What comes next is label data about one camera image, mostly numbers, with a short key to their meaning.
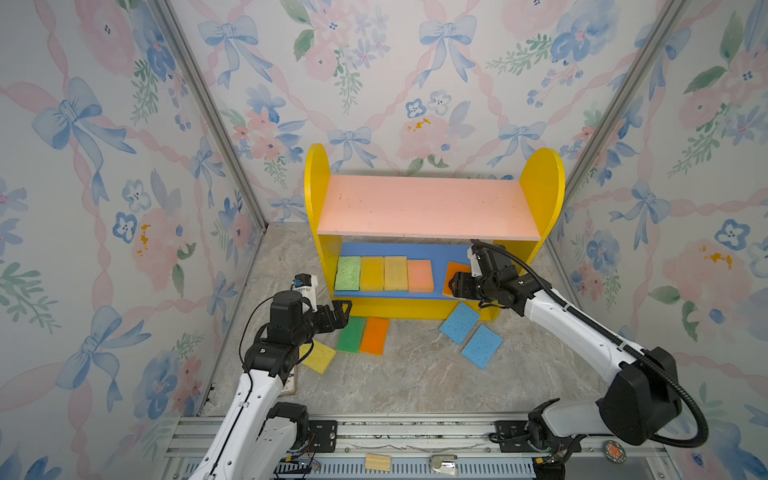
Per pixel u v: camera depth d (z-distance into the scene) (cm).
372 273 87
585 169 100
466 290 73
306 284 68
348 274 86
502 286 61
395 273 87
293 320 58
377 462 70
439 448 73
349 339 90
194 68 78
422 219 67
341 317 69
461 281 74
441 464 69
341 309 69
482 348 88
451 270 87
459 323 92
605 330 47
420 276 86
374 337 90
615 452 72
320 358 86
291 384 81
